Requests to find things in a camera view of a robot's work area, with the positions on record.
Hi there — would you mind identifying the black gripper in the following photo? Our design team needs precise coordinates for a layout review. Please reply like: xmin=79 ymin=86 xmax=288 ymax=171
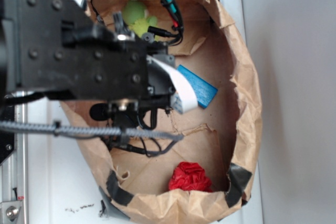
xmin=89 ymin=13 xmax=176 ymax=130

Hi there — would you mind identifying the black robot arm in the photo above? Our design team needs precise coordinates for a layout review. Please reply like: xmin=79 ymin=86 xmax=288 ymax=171
xmin=1 ymin=0 xmax=175 ymax=116

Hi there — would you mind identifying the blue wooden block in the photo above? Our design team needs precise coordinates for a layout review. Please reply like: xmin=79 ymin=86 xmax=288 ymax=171
xmin=177 ymin=65 xmax=218 ymax=109

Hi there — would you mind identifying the green plush turtle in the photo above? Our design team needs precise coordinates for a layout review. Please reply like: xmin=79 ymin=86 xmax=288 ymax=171
xmin=122 ymin=0 xmax=158 ymax=38

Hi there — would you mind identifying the red crumpled plastic ball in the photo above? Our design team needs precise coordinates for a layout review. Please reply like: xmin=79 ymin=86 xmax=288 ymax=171
xmin=168 ymin=162 xmax=212 ymax=193

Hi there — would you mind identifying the brown paper bag bin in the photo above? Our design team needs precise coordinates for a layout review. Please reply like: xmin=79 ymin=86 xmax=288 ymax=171
xmin=59 ymin=0 xmax=263 ymax=223

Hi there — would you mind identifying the black mounting plate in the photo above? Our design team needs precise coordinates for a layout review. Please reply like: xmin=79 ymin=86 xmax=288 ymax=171
xmin=0 ymin=105 xmax=15 ymax=165

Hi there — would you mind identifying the white flat ribbon cable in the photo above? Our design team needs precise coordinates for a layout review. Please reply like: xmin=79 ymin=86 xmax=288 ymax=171
xmin=150 ymin=55 xmax=198 ymax=114

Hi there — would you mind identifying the green red wire bundle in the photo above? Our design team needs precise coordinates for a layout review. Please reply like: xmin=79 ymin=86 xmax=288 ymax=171
xmin=143 ymin=0 xmax=184 ymax=46

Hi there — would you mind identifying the grey braided cable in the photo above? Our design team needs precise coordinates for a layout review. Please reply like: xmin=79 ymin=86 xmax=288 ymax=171
xmin=0 ymin=120 xmax=185 ymax=157

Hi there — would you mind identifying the aluminium frame rail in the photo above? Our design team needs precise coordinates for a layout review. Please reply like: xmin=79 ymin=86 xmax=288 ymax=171
xmin=0 ymin=0 xmax=29 ymax=224

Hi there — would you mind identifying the silver corner bracket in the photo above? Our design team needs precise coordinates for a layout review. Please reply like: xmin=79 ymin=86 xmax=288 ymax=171
xmin=1 ymin=200 xmax=22 ymax=224

